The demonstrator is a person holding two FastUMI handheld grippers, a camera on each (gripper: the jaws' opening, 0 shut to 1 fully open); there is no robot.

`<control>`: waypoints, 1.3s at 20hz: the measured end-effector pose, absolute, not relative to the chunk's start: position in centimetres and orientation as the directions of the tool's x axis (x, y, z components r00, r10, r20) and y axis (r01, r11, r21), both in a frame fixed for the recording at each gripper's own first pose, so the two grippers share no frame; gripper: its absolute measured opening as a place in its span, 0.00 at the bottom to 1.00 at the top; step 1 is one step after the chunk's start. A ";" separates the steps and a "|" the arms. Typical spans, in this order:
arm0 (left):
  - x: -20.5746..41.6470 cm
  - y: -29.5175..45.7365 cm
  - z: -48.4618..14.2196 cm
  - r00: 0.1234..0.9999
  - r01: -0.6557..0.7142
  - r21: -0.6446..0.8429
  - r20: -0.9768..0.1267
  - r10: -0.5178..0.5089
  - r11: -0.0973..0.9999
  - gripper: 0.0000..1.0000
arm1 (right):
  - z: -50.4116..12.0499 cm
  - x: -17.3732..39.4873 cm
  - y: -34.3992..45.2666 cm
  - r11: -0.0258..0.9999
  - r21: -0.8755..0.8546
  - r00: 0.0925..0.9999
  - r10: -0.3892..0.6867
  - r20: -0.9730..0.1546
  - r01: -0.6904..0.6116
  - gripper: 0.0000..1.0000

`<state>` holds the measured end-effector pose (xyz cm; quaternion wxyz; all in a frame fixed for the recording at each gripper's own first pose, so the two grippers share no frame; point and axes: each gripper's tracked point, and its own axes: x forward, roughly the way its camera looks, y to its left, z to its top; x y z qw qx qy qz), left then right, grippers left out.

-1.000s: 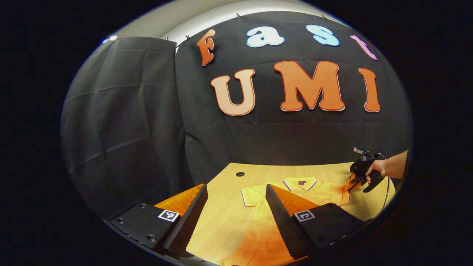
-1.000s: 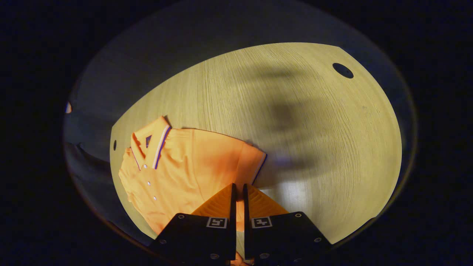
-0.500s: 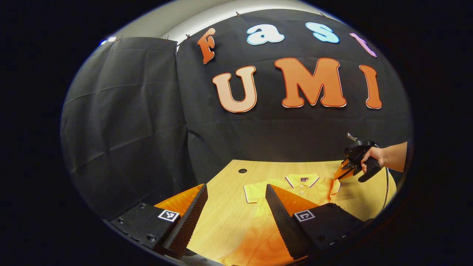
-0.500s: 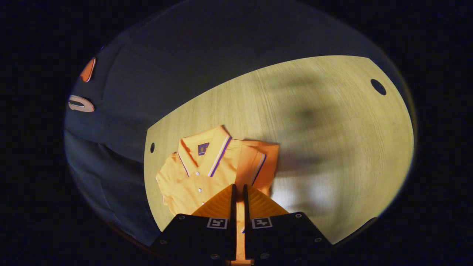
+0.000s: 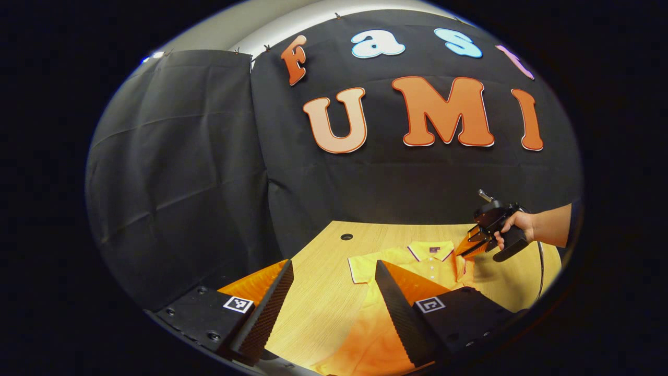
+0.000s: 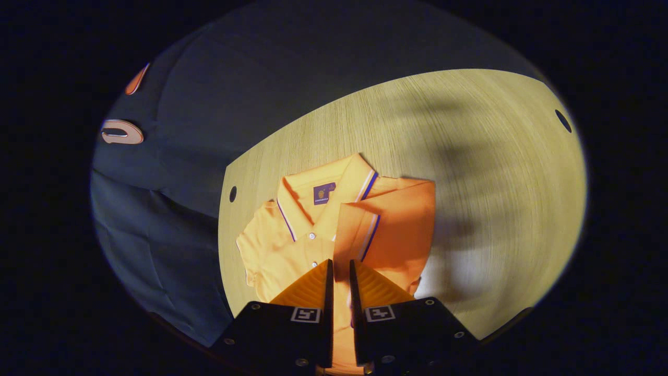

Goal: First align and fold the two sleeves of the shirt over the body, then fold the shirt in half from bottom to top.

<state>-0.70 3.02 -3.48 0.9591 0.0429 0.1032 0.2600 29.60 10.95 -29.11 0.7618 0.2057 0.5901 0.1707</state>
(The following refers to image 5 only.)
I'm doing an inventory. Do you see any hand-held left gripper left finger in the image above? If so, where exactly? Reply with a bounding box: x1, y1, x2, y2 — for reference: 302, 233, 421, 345
151, 259, 294, 366

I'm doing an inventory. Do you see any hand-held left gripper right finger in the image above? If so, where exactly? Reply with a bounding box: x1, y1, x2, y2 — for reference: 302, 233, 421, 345
375, 260, 522, 368

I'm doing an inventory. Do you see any orange T-shirt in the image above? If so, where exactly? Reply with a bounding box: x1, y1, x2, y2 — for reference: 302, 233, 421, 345
313, 240, 476, 376

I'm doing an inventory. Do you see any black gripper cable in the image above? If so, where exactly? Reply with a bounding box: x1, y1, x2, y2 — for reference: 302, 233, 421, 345
534, 241, 546, 302

